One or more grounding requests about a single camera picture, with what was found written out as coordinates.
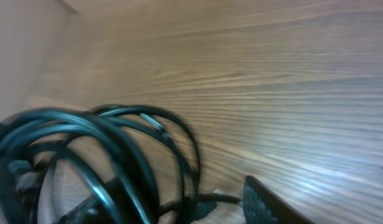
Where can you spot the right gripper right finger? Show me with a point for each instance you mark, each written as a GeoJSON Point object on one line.
{"type": "Point", "coordinates": [263, 206]}

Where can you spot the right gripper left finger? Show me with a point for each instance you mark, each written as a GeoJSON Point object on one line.
{"type": "Point", "coordinates": [90, 211]}

